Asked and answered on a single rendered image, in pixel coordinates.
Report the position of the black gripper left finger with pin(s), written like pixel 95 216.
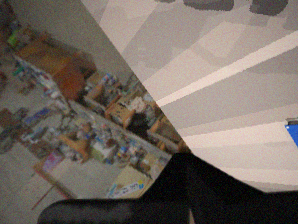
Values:
pixel 164 202

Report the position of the blue circuit board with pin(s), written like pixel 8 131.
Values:
pixel 293 130

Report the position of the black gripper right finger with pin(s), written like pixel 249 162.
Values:
pixel 217 198

